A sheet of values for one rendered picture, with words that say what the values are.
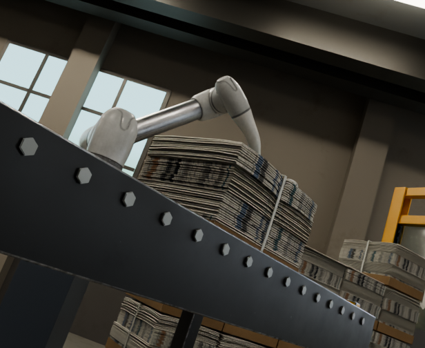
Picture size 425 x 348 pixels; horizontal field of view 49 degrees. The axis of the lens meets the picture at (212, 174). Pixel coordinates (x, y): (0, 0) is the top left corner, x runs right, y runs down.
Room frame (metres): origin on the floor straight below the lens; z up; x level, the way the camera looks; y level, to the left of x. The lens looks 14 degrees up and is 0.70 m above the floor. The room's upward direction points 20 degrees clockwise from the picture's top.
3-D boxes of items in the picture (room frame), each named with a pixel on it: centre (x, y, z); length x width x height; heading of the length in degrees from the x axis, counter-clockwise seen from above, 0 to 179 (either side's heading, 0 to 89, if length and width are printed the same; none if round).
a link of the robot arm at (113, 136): (1.76, 0.42, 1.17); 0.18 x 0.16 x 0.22; 27
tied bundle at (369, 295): (2.41, -0.80, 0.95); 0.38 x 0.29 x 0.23; 27
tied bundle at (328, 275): (2.29, -0.54, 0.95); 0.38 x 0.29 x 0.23; 27
